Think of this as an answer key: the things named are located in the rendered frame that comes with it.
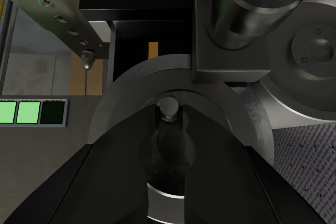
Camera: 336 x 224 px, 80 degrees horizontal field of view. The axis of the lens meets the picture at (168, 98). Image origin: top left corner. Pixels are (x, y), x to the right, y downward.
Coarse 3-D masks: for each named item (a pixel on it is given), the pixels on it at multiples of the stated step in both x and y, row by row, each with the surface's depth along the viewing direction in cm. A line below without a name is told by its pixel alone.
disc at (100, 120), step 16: (144, 64) 17; (160, 64) 17; (176, 64) 17; (128, 80) 17; (112, 96) 17; (240, 96) 17; (256, 96) 17; (96, 112) 17; (256, 112) 16; (96, 128) 16; (256, 128) 16; (272, 144) 16; (272, 160) 15
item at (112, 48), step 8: (112, 24) 19; (112, 32) 19; (112, 40) 18; (120, 40) 20; (112, 48) 18; (120, 48) 20; (128, 48) 24; (136, 48) 29; (144, 48) 37; (112, 56) 18; (120, 56) 20; (128, 56) 24; (136, 56) 29; (144, 56) 37; (112, 64) 18; (120, 64) 20; (128, 64) 24; (136, 64) 29; (112, 72) 18; (120, 72) 20; (112, 80) 18
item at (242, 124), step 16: (144, 80) 16; (160, 80) 16; (176, 80) 16; (192, 80) 16; (128, 96) 16; (144, 96) 16; (208, 96) 16; (224, 96) 16; (112, 112) 16; (128, 112) 16; (240, 112) 15; (240, 128) 15; (256, 144) 15; (160, 208) 14; (176, 208) 14
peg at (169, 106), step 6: (168, 96) 12; (174, 96) 12; (162, 102) 12; (168, 102) 12; (174, 102) 12; (162, 108) 12; (168, 108) 12; (174, 108) 12; (162, 114) 12; (168, 114) 12; (174, 114) 12; (168, 120) 13; (174, 120) 14
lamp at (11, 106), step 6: (0, 102) 50; (6, 102) 50; (12, 102) 50; (0, 108) 50; (6, 108) 50; (12, 108) 50; (0, 114) 50; (6, 114) 50; (12, 114) 49; (0, 120) 49; (6, 120) 49; (12, 120) 49
